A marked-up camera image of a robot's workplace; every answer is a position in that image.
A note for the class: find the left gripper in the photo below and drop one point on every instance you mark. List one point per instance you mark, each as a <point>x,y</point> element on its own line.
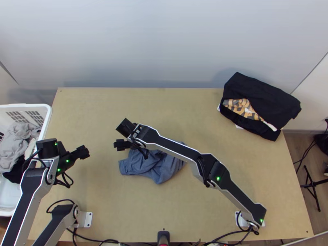
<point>81,153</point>

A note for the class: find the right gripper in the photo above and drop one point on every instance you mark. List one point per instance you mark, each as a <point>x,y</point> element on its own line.
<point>121,145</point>

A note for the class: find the blue t-shirt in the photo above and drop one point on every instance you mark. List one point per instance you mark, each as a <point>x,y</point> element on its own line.
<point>153,169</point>

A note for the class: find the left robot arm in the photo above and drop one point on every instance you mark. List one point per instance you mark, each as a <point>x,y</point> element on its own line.
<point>28,189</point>

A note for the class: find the white laundry basket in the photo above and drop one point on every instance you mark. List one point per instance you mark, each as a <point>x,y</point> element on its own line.
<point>43,112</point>

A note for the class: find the heap of clothes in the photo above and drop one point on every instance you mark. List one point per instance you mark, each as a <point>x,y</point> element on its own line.
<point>12,143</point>

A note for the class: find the pile of folded clothes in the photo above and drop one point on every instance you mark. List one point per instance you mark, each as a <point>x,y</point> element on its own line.
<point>266,102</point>

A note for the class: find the black tripod stand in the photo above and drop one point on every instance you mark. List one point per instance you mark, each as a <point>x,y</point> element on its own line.
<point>311,183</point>

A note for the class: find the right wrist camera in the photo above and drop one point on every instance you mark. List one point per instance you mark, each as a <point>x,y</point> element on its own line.
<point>125,127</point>

